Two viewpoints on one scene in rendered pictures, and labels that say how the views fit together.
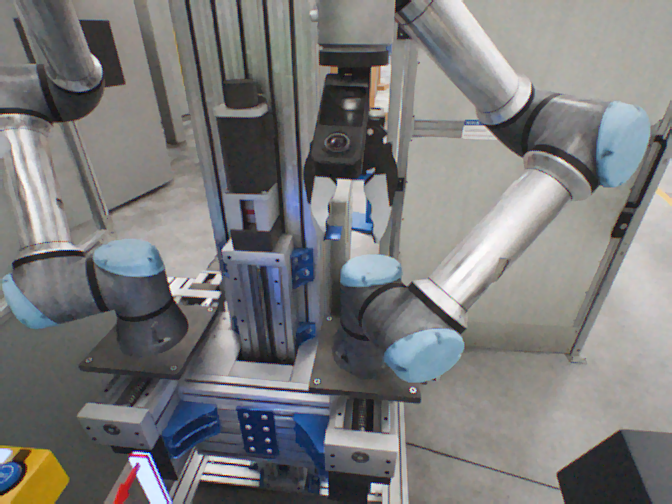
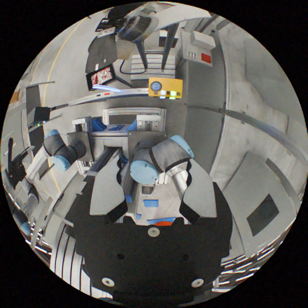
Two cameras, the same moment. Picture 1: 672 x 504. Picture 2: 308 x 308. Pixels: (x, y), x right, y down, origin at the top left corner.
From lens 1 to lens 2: 62 cm
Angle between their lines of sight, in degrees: 31
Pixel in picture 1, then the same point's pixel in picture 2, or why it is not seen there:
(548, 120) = (27, 187)
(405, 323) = (48, 140)
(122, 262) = (137, 165)
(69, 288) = (160, 150)
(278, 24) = (62, 247)
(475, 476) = not seen: hidden behind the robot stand
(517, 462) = not seen: hidden behind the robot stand
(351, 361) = (76, 140)
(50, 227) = (177, 182)
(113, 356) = (156, 137)
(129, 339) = (148, 142)
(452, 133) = not seen: hidden behind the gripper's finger
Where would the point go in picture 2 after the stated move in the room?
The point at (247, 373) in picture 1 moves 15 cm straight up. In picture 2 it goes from (116, 140) to (107, 150)
